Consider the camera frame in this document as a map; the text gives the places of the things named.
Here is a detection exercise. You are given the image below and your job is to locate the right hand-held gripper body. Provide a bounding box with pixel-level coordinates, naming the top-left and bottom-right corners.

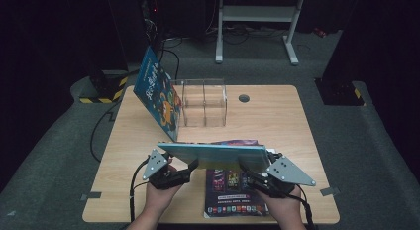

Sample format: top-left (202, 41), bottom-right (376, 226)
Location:
top-left (250, 154), bottom-right (317, 198)

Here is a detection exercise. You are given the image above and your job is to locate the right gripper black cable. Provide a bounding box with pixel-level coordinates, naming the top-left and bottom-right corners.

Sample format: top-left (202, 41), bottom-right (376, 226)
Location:
top-left (293, 193), bottom-right (316, 230)

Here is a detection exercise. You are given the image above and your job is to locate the grey tape piece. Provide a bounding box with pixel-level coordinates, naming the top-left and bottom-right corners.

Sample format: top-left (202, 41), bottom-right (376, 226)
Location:
top-left (80, 191), bottom-right (103, 202)
top-left (319, 186), bottom-right (341, 197)

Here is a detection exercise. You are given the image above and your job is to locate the dark blue picture book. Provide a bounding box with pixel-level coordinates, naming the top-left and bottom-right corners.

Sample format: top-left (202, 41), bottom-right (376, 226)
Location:
top-left (133, 46), bottom-right (182, 143)

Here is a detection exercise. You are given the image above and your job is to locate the thin black floor cable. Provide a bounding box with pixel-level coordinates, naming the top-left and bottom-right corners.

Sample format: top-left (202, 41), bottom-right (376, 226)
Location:
top-left (89, 100), bottom-right (123, 164)

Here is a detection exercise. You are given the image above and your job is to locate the person's right hand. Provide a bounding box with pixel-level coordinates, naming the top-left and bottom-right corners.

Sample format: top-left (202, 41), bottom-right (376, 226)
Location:
top-left (257, 185), bottom-right (304, 223)

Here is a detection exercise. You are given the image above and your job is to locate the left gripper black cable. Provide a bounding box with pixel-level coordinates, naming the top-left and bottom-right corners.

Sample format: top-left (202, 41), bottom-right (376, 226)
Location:
top-left (129, 157), bottom-right (152, 223)

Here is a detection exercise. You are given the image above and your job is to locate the bundle of dark cables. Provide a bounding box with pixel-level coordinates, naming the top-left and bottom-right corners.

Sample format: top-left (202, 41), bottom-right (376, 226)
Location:
top-left (206, 23), bottom-right (288, 46)

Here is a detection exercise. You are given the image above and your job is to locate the light blue green picture book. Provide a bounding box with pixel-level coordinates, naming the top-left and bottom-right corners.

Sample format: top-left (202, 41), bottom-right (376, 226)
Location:
top-left (157, 141), bottom-right (271, 173)

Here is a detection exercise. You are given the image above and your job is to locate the thick black floor cable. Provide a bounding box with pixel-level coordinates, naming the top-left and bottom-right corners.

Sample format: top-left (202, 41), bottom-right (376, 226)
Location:
top-left (159, 35), bottom-right (182, 80)

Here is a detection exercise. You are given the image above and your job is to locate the purple magazine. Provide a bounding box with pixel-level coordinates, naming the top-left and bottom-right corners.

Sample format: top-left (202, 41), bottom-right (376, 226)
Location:
top-left (203, 139), bottom-right (270, 219)

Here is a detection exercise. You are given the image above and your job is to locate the dark equipment tower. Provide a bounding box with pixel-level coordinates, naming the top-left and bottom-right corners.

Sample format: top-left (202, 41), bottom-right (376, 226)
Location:
top-left (107, 0), bottom-right (166, 66)

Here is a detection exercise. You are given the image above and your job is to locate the white metal stand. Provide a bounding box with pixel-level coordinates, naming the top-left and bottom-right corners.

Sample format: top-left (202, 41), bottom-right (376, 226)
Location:
top-left (215, 0), bottom-right (306, 66)

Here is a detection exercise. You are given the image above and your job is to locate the person's left hand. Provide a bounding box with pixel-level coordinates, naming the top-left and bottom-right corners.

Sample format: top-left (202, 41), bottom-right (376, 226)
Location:
top-left (144, 182), bottom-right (185, 215)

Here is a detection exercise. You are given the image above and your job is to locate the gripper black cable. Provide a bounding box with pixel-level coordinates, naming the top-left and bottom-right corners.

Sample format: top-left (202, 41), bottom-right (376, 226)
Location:
top-left (293, 193), bottom-right (316, 230)
top-left (129, 157), bottom-right (152, 223)

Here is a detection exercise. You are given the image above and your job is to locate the clear acrylic book rack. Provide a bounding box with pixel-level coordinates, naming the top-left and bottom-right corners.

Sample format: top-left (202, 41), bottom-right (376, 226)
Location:
top-left (169, 78), bottom-right (228, 128)

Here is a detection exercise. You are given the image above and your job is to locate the black yellow striped base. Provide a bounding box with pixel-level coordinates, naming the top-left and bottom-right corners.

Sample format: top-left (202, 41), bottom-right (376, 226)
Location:
top-left (78, 69), bottom-right (129, 105)
top-left (314, 78), bottom-right (367, 107)

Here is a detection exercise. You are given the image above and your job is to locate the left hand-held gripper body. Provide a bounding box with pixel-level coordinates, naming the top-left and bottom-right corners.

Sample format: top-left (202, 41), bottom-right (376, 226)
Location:
top-left (142, 149), bottom-right (192, 190)

